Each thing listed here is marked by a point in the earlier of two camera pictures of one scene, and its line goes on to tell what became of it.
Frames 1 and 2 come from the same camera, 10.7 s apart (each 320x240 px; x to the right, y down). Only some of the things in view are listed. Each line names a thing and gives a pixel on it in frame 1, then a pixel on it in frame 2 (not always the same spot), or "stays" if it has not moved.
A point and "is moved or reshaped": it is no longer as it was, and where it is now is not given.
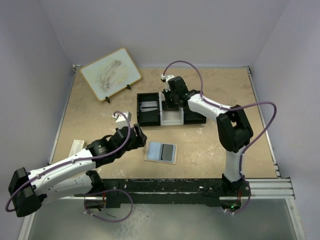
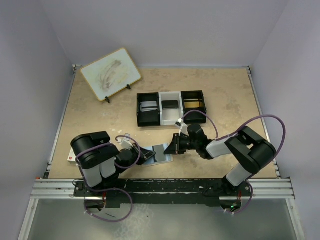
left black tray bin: [148, 118] stays
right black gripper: [171, 98] to [177, 144]
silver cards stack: [145, 106] stays
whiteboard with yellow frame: [111, 73] stays
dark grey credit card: [167, 152] is moved or reshaped
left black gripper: [137, 136] to [139, 154]
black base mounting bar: [183, 192] stays
